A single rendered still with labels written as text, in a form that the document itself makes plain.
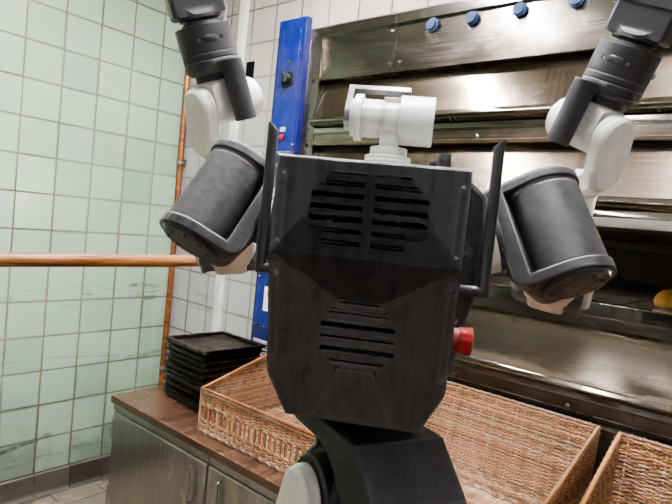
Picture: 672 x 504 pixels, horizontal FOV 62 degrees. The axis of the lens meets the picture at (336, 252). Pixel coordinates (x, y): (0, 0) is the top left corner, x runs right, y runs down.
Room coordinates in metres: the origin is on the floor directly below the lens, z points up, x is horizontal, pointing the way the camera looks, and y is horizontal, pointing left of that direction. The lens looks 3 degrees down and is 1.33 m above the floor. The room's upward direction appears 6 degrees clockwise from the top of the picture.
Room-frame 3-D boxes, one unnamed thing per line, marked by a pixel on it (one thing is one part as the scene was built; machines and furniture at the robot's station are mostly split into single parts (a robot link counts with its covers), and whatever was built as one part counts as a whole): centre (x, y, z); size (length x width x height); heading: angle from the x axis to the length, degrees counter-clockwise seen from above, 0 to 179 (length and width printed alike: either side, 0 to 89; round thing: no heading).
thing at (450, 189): (0.71, -0.05, 1.26); 0.34 x 0.30 x 0.36; 82
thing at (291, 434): (1.86, 0.05, 0.72); 0.56 x 0.49 x 0.28; 51
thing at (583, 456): (1.49, -0.40, 0.72); 0.56 x 0.49 x 0.28; 50
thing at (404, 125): (0.77, -0.06, 1.46); 0.10 x 0.07 x 0.09; 82
